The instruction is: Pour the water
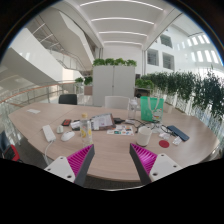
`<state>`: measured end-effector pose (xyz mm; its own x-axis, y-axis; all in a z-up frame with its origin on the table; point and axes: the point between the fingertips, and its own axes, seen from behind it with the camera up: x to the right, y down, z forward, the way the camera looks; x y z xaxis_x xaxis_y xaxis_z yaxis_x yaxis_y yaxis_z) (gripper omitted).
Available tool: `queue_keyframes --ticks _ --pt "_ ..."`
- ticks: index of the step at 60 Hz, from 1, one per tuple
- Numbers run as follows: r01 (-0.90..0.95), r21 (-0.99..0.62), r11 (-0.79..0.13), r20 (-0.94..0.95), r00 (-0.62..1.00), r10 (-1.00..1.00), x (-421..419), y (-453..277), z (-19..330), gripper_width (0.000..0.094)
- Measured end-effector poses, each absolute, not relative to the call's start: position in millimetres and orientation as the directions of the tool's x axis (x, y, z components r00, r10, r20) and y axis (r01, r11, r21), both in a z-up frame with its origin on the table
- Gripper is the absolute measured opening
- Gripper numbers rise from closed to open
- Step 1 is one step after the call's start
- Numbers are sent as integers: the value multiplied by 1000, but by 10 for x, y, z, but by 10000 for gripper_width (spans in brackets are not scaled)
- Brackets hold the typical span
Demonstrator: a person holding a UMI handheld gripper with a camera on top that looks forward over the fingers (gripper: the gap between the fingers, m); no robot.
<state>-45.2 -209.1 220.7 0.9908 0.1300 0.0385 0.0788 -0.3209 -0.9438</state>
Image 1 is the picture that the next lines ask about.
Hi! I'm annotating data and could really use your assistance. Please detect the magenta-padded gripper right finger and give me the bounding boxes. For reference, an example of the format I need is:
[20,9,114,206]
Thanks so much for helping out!
[129,143,184,186]

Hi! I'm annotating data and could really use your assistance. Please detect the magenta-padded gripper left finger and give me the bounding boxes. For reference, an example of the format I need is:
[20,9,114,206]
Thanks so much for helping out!
[44,143,96,188]

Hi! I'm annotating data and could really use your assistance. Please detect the clear white-lidded water bottle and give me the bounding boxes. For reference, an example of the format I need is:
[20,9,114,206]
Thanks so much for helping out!
[127,97,139,120]

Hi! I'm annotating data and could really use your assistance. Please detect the flat round red coaster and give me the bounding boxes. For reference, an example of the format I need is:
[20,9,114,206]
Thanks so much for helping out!
[158,139,170,149]

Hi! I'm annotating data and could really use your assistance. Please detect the white tissue packet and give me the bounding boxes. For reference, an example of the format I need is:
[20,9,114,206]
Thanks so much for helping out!
[171,135,183,147]

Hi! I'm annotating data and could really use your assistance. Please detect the white computer mouse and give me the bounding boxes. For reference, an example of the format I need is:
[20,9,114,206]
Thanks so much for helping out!
[60,130,76,142]

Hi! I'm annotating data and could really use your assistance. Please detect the white mug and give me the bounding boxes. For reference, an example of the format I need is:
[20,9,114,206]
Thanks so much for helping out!
[135,125,153,148]

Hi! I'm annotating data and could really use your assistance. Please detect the white power strip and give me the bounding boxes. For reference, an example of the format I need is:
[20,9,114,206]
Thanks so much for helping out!
[41,124,57,143]

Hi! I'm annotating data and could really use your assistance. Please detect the dark blue keyboard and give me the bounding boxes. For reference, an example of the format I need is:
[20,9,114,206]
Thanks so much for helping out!
[166,125,190,142]

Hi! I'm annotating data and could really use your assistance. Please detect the black white small box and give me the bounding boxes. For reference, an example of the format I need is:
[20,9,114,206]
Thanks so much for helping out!
[69,119,82,131]

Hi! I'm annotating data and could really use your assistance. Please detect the red black card case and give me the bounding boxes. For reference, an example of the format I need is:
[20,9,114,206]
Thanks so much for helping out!
[61,118,73,127]

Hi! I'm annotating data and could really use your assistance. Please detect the red black chair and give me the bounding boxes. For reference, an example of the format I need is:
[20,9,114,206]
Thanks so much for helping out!
[0,130,22,163]

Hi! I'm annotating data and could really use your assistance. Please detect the green tote bag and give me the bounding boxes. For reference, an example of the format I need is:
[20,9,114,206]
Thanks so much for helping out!
[139,96,165,123]

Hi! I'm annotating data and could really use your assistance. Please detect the open notebook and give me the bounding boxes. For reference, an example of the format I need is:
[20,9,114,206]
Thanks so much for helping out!
[90,113,116,132]

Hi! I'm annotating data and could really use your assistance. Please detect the black power adapter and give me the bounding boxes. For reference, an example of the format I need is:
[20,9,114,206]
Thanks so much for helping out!
[113,117,126,125]

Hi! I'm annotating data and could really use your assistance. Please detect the white paper sheet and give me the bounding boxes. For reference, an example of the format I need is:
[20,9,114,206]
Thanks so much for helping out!
[26,108,42,115]

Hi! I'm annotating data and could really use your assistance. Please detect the white chair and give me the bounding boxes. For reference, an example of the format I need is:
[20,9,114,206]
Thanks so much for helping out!
[104,95,130,111]

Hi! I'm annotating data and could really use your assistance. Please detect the glass railing wooden handrail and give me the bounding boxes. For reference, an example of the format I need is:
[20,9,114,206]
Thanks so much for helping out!
[0,81,78,114]

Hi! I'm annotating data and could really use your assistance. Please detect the row of green hedge plants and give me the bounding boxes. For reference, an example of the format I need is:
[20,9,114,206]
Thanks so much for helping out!
[134,68,224,121]

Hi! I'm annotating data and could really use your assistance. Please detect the white cabinet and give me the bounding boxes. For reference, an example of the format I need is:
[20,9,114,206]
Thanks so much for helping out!
[92,64,136,108]

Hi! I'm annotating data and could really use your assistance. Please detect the green plants on cabinet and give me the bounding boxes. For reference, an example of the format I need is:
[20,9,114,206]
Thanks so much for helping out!
[92,58,138,68]

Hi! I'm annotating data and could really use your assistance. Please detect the ceiling light strips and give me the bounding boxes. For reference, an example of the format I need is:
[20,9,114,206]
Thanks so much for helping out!
[79,0,164,46]

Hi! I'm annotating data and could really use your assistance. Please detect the white power strip cable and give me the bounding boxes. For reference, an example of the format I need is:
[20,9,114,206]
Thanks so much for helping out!
[43,140,54,166]

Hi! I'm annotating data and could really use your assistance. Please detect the black tangled cables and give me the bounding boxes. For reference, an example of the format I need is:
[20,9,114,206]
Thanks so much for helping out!
[133,118,176,138]

